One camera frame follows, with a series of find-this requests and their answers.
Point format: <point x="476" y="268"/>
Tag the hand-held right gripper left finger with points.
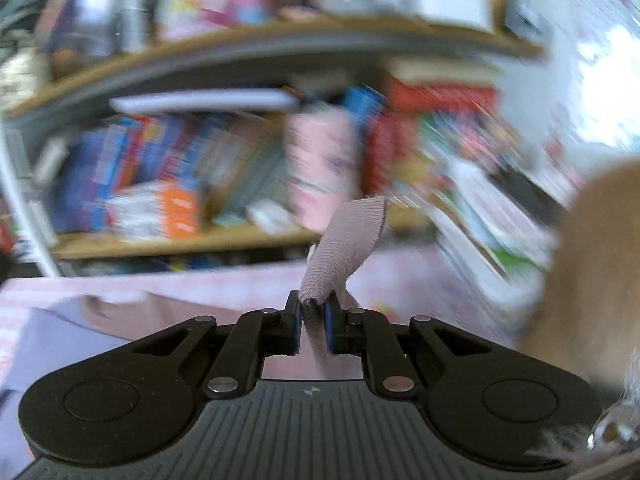
<point x="296" y="331"/>

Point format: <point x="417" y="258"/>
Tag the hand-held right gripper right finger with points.
<point x="328" y="331"/>

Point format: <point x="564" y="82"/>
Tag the grey ribbed garment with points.
<point x="347" y="240"/>

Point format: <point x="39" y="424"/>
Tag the pink checked blanket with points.
<point x="210" y="285"/>

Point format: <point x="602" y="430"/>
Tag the wooden shelf unit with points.
<point x="200" y="246"/>

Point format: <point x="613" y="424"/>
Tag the pink box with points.
<point x="322" y="165"/>

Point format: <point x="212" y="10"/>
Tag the orange and white box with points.
<point x="172" y="207"/>

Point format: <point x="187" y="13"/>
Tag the pile of magazines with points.
<point x="495" y="225"/>

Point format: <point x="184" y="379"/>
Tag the row of colourful books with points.
<point x="150" y="150"/>

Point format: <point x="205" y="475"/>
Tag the flat white board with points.
<point x="200" y="101"/>

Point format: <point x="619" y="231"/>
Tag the lavender cloth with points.
<point x="45" y="345"/>

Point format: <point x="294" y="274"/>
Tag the red box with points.
<point x="435" y="97"/>

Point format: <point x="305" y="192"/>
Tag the tan blurred object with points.
<point x="595" y="270"/>

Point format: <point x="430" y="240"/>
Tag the silver can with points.
<point x="107" y="15"/>

